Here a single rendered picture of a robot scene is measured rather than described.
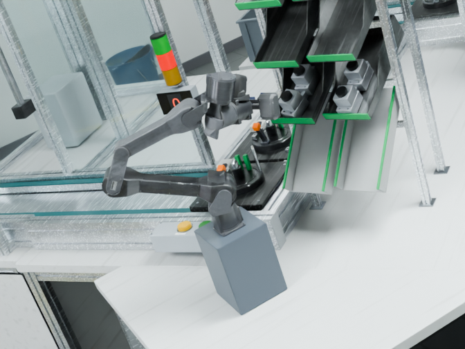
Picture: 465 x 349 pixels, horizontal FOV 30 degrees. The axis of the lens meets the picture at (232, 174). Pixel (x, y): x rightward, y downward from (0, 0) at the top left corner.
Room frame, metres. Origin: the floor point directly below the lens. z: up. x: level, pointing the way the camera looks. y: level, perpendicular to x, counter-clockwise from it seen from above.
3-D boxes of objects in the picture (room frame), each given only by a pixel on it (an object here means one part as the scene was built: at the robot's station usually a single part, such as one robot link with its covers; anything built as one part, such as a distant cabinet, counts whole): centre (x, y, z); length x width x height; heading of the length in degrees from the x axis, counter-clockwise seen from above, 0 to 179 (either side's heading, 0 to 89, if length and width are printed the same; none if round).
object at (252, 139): (2.49, -0.16, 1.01); 0.24 x 0.24 x 0.13; 56
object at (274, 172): (2.28, -0.02, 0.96); 0.24 x 0.24 x 0.02; 56
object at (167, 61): (2.48, 0.08, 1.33); 0.05 x 0.05 x 0.05
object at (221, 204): (1.89, 0.04, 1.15); 0.09 x 0.07 x 0.06; 172
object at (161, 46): (2.48, 0.08, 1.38); 0.05 x 0.05 x 0.05
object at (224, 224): (1.89, 0.05, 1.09); 0.07 x 0.07 x 0.06; 19
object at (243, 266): (1.89, 0.05, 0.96); 0.14 x 0.14 x 0.20; 19
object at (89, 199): (2.46, 0.22, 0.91); 0.84 x 0.28 x 0.10; 56
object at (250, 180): (2.28, -0.02, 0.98); 0.14 x 0.14 x 0.02
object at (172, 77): (2.48, 0.08, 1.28); 0.05 x 0.05 x 0.05
